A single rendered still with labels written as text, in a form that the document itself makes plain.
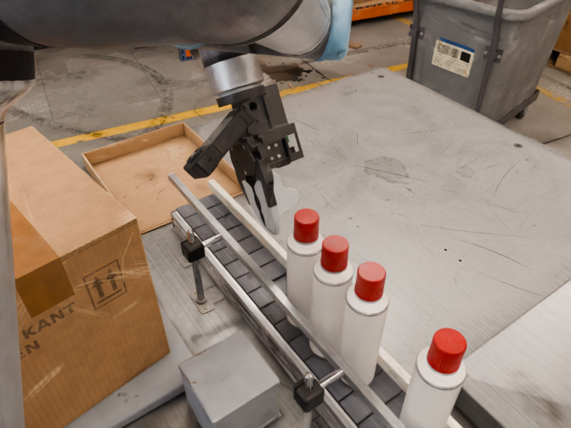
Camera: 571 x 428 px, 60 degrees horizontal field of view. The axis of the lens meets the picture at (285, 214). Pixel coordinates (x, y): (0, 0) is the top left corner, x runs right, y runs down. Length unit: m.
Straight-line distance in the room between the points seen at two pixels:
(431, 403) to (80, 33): 0.49
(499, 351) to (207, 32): 0.67
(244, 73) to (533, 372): 0.57
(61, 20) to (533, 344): 0.75
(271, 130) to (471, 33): 2.00
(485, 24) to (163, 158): 1.76
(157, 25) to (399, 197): 0.94
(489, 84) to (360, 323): 2.16
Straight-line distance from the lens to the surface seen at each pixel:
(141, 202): 1.10
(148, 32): 0.22
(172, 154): 1.24
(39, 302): 0.61
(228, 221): 0.95
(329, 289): 0.62
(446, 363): 0.53
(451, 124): 1.42
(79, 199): 0.66
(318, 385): 0.61
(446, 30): 2.68
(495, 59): 2.60
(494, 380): 0.78
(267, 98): 0.72
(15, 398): 0.33
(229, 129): 0.68
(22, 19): 0.21
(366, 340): 0.63
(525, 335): 0.84
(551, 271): 1.04
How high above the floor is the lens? 1.49
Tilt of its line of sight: 40 degrees down
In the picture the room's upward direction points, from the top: straight up
